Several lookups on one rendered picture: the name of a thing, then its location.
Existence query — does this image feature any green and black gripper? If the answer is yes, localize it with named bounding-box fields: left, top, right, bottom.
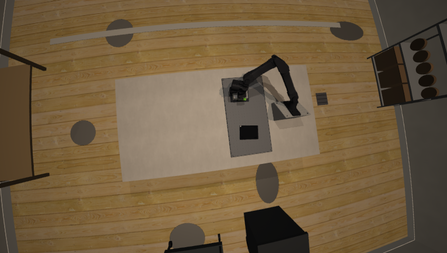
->
left=238, top=92, right=246, bottom=101

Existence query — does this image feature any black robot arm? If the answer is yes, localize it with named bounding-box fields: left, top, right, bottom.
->
left=229, top=55, right=301, bottom=116

